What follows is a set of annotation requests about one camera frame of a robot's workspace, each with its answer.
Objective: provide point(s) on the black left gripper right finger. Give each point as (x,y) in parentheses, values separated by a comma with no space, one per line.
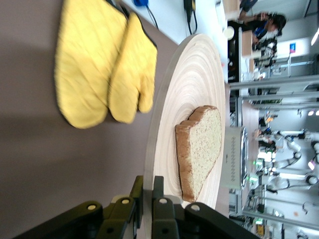
(169,221)

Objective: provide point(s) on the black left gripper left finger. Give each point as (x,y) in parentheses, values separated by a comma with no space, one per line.
(117,219)

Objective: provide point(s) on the brown crust toast slice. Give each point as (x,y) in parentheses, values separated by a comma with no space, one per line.
(205,149)

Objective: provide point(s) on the round wooden plate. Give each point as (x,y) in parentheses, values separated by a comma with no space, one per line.
(194,84)

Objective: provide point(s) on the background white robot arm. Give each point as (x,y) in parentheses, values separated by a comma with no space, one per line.
(289,149)
(294,183)

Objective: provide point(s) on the silver beige toaster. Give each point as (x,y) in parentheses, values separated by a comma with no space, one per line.
(231,159)

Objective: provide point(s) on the brown table cover cloth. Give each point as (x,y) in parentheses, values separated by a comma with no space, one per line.
(30,161)

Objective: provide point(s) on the yellow oven mitt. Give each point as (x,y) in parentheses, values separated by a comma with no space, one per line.
(134,74)
(84,74)

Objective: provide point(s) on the cardboard box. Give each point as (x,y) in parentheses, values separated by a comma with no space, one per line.
(246,43)

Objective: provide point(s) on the small blue object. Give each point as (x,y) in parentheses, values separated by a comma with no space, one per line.
(141,2)

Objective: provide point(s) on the person in dark clothes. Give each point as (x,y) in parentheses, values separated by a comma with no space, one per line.
(266,25)

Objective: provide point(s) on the grey metal post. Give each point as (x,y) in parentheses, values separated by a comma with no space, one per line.
(274,85)
(286,105)

